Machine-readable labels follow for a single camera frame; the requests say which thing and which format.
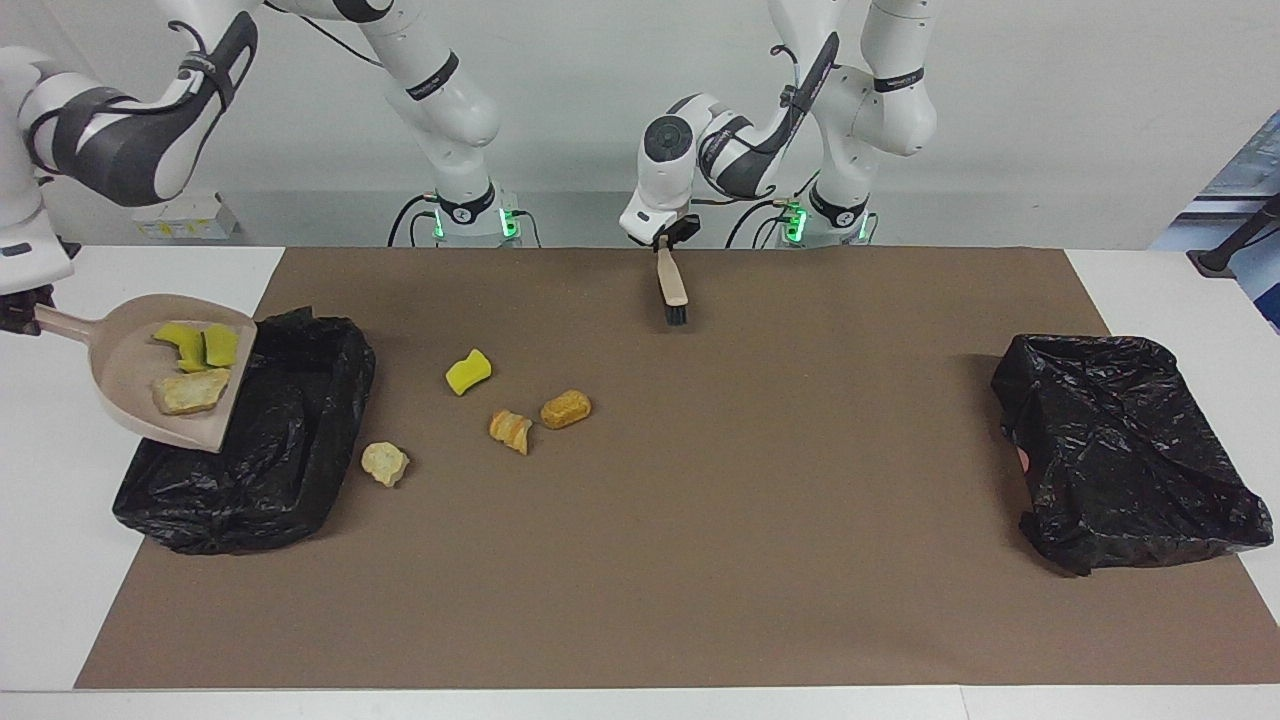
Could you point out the beige plastic dustpan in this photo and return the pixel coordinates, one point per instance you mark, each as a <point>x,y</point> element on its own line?
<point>130,415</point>

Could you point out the notched yellow sponge piece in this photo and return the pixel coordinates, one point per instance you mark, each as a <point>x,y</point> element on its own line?
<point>185,345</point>

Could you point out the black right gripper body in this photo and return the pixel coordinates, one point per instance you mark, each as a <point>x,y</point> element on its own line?
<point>15,312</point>

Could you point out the striped croissant bread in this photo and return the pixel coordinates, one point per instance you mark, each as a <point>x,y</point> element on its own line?
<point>190,392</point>

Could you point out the orange striped croissant piece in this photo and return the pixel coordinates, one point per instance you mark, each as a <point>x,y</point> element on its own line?
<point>510,430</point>

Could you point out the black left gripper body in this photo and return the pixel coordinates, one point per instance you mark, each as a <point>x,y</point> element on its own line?
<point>678,232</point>

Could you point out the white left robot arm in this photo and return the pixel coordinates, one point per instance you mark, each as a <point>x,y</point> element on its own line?
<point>880,90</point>

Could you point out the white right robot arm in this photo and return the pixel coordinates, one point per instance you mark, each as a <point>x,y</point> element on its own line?
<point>130,140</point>

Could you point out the brown bread bun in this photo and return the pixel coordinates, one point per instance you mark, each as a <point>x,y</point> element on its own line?
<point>565,409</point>

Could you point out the beige hand brush black bristles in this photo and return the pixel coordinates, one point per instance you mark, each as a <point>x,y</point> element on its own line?
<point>672,280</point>

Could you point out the black stand base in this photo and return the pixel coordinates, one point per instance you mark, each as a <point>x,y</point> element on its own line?
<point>1215,262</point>
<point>70,255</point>

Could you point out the black bag lined bin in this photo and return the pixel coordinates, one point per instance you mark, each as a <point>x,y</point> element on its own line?
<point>290,440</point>
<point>1120,450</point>

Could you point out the pale bread chunk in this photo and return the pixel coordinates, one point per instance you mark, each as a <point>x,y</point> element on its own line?
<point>384,464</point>

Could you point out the brown table mat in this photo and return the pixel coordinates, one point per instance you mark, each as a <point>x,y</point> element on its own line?
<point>600,620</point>

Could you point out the white power strip box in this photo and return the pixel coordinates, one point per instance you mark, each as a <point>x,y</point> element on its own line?
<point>195,225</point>

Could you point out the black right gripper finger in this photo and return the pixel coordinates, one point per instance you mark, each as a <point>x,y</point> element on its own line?
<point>42,297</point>

